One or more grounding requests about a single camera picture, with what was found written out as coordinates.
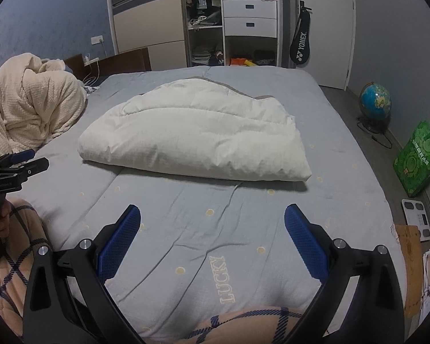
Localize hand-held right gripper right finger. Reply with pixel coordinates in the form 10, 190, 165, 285
284, 204, 405, 344

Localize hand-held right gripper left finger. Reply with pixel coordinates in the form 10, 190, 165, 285
23, 204, 146, 344

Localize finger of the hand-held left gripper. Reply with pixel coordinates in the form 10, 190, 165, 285
0, 149, 36, 168
5, 157, 50, 179

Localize cream hooded jacket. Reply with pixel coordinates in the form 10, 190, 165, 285
77, 77, 312, 182

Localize clothes pile in wardrobe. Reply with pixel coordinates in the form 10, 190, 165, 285
191, 45, 223, 67

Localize folded clothes on shelf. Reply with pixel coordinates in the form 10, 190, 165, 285
188, 15, 223, 29

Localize cream fleece blanket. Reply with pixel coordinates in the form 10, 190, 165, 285
0, 53, 88, 165

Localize bed with grey-blue sheet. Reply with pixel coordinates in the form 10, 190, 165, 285
5, 65, 407, 341

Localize brown cardboard sheet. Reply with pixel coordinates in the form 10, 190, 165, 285
394, 224, 424, 318

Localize white bathroom scale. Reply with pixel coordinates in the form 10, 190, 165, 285
401, 198, 430, 241

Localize green shopping bag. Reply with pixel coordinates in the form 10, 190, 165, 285
393, 121, 430, 198

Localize brown wooden headboard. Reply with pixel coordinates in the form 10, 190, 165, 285
64, 47, 152, 81

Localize blue globe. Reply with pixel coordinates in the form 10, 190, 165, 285
356, 82, 392, 133

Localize beige wardrobe with open shelves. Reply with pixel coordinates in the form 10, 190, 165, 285
105, 0, 298, 69

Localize black racket bag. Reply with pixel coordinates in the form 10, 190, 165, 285
290, 0, 313, 64

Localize white door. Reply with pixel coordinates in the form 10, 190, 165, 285
297, 0, 356, 91

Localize white drawer unit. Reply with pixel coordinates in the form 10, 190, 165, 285
222, 0, 278, 37

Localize white charger with cable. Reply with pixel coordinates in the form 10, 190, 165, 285
82, 53, 100, 92

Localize black globe cable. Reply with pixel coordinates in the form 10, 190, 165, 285
356, 118, 393, 150

